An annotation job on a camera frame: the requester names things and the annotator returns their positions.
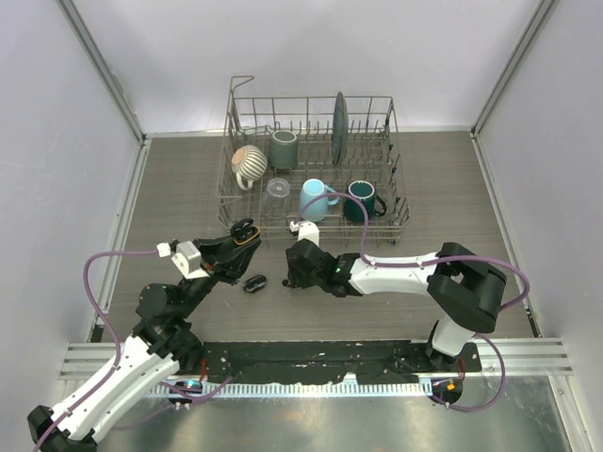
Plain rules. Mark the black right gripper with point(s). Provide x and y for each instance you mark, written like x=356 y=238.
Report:
x=297 y=280

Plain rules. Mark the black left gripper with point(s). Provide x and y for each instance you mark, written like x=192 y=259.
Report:
x=224 y=260

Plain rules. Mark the black earbud charging case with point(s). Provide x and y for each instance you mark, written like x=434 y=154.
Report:
x=254 y=284

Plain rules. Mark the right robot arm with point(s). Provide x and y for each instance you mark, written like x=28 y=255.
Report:
x=467 y=290

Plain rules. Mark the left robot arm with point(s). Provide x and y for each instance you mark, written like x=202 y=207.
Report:
x=160 y=345

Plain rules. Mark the light blue mug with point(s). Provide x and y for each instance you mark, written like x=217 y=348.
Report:
x=316 y=200

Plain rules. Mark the clear drinking glass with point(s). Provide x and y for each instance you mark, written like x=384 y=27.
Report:
x=276 y=199

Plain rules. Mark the dark green mug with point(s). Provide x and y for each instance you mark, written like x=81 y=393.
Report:
x=363 y=193

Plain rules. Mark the striped beige mug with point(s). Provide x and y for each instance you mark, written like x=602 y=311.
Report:
x=249 y=164

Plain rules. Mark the grey ceramic cup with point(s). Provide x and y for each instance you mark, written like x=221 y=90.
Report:
x=283 y=151

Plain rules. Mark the dark teal plate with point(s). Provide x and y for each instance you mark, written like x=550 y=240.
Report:
x=340 y=129

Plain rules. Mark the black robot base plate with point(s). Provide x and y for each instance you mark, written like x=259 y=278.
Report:
x=322 y=362

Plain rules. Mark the grey wire dish rack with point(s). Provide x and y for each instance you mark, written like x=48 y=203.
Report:
x=372 y=154

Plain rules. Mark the white slotted cable duct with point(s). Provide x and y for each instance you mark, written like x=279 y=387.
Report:
x=345 y=388

